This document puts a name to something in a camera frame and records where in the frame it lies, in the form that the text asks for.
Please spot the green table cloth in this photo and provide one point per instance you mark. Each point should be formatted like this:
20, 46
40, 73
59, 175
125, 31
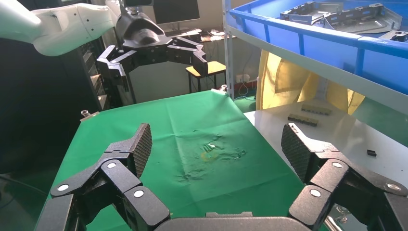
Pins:
191, 127

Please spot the cluttered desk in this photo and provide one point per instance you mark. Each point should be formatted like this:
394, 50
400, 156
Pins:
210, 34

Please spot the white metal shelf rack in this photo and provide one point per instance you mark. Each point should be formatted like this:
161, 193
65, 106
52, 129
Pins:
318, 70

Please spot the yellow seat stool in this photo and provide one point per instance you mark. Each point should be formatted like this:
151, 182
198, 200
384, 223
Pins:
213, 67

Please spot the stamped sheet metal part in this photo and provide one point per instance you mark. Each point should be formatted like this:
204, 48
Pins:
366, 22
302, 14
396, 35

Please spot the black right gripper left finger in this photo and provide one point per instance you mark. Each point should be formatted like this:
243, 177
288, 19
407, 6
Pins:
114, 178

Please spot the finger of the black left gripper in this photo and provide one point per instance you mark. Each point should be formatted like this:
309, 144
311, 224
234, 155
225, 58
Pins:
194, 55
111, 68

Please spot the dark connector strip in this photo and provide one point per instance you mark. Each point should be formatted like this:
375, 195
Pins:
302, 120
315, 109

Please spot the black robot torso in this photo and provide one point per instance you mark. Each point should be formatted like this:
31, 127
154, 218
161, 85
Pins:
38, 105

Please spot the blue plastic bin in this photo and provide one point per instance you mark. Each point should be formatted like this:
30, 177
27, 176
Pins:
318, 47

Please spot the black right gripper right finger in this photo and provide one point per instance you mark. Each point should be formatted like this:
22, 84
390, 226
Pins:
334, 178

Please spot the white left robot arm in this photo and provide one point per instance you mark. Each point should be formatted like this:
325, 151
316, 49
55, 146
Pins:
63, 25

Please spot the small black plastic part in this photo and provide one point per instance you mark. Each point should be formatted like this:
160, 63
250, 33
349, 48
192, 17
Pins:
371, 153

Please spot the black computer monitor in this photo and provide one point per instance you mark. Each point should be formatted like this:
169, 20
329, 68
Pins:
175, 11

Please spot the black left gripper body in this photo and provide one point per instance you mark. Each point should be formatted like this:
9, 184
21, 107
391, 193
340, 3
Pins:
143, 35

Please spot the silver binder clip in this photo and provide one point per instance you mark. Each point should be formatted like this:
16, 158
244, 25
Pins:
220, 90
341, 213
88, 115

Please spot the white wall socket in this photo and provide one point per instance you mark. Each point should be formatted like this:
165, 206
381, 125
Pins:
243, 78

